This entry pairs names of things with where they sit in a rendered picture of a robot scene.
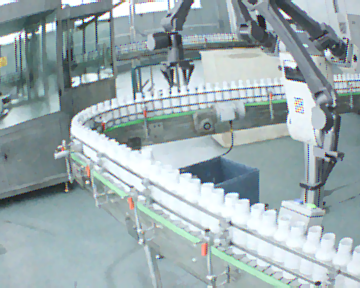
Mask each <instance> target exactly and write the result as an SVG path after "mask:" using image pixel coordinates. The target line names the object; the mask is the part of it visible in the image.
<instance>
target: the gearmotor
mask: <svg viewBox="0 0 360 288"><path fill-rule="evenodd" d="M240 119H245V107H244V104H243V103H242V101H239V100H237V101H231V102H223V103H220V102H219V103H213V104H212V105H211V106H210V110H209V109H205V110H199V111H195V112H193V120H194V129H195V134H196V136H197V137H200V136H208V135H214V134H217V130H216V123H225V122H229V124H230V125H231V135H232V145H231V148H230V149H229V151H230V150H231V149H232V147H233V143H234V139H233V128H232V124H233V121H235V120H240ZM229 151H227V152H229ZM227 152H226V153H224V154H221V156H223V155H225V154H227Z"/></svg>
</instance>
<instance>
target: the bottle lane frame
mask: <svg viewBox="0 0 360 288"><path fill-rule="evenodd" d="M75 163H76V165H77V166H79V167H80V173H81V174H82V175H83V177H81V179H82V183H83V186H82V185H81V184H80V188H81V189H82V190H84V192H85V193H87V194H88V196H89V197H91V198H92V199H93V200H94V201H96V198H95V197H94V190H93V186H92V182H91V177H90V176H88V175H87V170H86V168H82V166H84V165H86V164H85V163H84V162H82V161H81V160H79V159H78V158H75ZM93 175H94V180H95V184H96V188H97V192H98V194H101V193H105V189H104V186H105V187H106V191H107V193H106V194H104V195H101V196H100V197H99V199H100V202H101V203H105V202H106V201H107V199H106V195H107V196H108V201H109V202H108V203H106V204H102V208H103V209H104V210H106V211H107V212H108V213H109V215H111V216H113V217H114V218H115V219H116V220H117V221H118V222H119V223H122V225H123V226H124V227H125V228H127V225H126V221H125V217H129V218H130V219H131V220H132V221H133V222H134V223H135V224H136V227H137V229H138V225H137V221H136V218H135V215H134V209H130V204H129V201H128V199H126V200H122V197H123V196H128V195H127V194H126V193H124V192H123V191H121V190H120V189H119V188H118V187H116V186H115V185H113V184H111V183H110V182H109V181H107V180H106V179H105V178H103V177H102V176H101V175H100V174H98V173H97V172H96V171H93ZM137 206H138V209H139V213H140V219H141V225H142V229H144V230H146V229H148V228H151V227H152V225H151V221H150V219H152V220H153V221H154V225H155V228H153V229H152V230H150V231H149V230H147V231H146V233H145V239H146V240H148V239H149V238H153V237H154V234H153V230H154V231H155V232H156V236H157V238H155V239H153V240H151V241H150V240H149V241H148V243H147V244H148V245H149V246H151V247H152V248H153V249H154V250H156V251H157V252H159V253H160V254H161V255H162V256H165V257H166V258H167V259H169V260H170V261H172V262H173V263H175V264H176V265H178V266H179V267H181V268H182V269H184V270H185V271H187V272H188V273H190V274H191V275H193V276H195V278H198V279H199V280H200V281H203V282H204V283H205V284H207V285H209V283H208V280H207V279H206V277H207V275H208V271H207V258H206V255H205V256H203V255H202V253H201V249H202V247H201V245H199V246H197V247H194V246H193V243H196V242H200V241H202V240H200V239H198V238H197V236H192V235H191V234H190V233H187V232H186V231H184V229H181V228H179V227H178V226H176V225H174V224H173V223H172V221H171V222H170V221H167V220H166V218H163V217H161V216H160V215H157V214H156V213H155V212H153V211H152V210H150V209H149V208H146V207H145V206H144V205H142V204H141V203H140V202H138V201H137ZM232 256H233V255H228V254H226V253H225V251H223V252H222V251H221V250H218V248H214V246H212V258H213V264H212V265H213V272H214V273H213V275H215V276H217V275H219V274H221V273H224V272H225V270H224V266H225V264H228V268H229V273H225V274H227V275H228V276H229V282H227V283H226V284H224V285H222V286H220V287H217V288H294V287H292V286H290V285H289V284H290V283H291V282H290V283H287V284H286V283H284V282H282V281H281V279H282V278H281V279H278V280H277V279H275V278H273V277H272V275H273V274H272V275H268V274H266V273H264V271H265V270H263V271H260V270H258V269H256V267H257V266H256V267H251V266H249V265H248V263H244V262H241V261H240V259H236V258H234V257H232ZM225 274H224V275H225ZM224 275H221V276H220V277H217V279H216V281H215V283H216V286H217V285H219V284H221V283H224V282H225V278H224Z"/></svg>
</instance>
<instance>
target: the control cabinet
mask: <svg viewBox="0 0 360 288"><path fill-rule="evenodd" d="M334 16H335V21H336V27H337V32H338V36H345V37H347V38H348V39H349V40H350V41H351V42H352V43H353V44H354V45H356V47H357V48H358V49H359V53H358V54H359V55H358V60H357V61H358V62H357V67H356V72H355V73H348V72H343V74H345V76H346V78H347V75H346V74H350V78H351V74H354V78H355V74H358V78H359V74H360V15H355V14H354V15H353V14H347V12H346V13H345V14H344V13H342V14H341V13H334ZM354 113H357V114H360V111H357V112H354Z"/></svg>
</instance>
